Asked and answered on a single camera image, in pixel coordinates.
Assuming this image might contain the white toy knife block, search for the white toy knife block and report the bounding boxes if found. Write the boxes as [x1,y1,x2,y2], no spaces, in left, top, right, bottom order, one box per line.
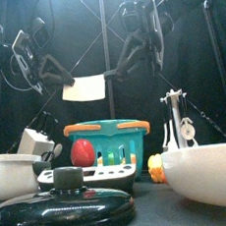
[14,124,58,159]

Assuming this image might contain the grey toy spoon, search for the grey toy spoon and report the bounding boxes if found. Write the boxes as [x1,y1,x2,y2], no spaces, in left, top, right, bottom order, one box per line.
[49,142,65,160]

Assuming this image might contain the white utensil rack stand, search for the white utensil rack stand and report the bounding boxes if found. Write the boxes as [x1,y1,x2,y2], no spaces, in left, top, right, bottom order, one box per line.
[158,86,193,152]

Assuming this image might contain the red toy tomato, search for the red toy tomato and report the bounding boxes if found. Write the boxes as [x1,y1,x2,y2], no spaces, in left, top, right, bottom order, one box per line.
[68,137,98,170]

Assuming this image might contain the white toy pizza cutter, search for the white toy pizza cutter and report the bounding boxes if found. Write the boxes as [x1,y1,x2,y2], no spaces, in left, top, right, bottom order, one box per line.
[176,93,198,142]

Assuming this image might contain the small black utensil cup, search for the small black utensil cup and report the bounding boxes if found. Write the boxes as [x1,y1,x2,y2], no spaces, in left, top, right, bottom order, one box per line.
[31,159,53,178]

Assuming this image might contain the green toy inside basket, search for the green toy inside basket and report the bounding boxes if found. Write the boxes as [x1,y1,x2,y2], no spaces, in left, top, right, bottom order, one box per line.
[106,149,117,167]

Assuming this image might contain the white toy pot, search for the white toy pot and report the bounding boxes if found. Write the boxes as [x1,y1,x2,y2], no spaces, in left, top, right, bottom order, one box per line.
[0,148,47,202]

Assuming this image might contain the yellow toy bell pepper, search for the yellow toy bell pepper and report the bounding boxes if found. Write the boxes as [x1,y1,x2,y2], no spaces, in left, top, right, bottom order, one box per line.
[146,152,169,186]

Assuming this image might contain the white black toy tray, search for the white black toy tray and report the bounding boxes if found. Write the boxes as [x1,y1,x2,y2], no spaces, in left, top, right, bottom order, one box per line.
[36,160,140,201]

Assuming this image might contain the black glossy pot lid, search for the black glossy pot lid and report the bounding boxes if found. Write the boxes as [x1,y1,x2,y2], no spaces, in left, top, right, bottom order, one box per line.
[0,159,139,226]

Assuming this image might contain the large white bowl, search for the large white bowl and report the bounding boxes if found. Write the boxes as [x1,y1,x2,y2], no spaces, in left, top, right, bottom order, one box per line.
[159,142,226,219]

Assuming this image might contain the grey vertical frame pole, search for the grey vertical frame pole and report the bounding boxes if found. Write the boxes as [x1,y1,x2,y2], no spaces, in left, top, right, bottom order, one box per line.
[97,0,118,120]

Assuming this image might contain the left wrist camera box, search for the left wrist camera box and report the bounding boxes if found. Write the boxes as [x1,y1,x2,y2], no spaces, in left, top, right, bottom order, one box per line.
[29,15,53,50]

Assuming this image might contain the teal basket orange handles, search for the teal basket orange handles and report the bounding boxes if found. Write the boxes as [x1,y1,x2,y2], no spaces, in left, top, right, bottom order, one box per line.
[62,114,156,187]

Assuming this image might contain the white toy spatula black handle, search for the white toy spatula black handle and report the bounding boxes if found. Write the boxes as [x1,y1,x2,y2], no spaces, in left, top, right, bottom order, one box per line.
[157,98,178,153]

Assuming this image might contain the black slanted frame strut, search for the black slanted frame strut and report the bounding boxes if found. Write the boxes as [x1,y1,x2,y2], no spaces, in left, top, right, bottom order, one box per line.
[201,0,226,136]

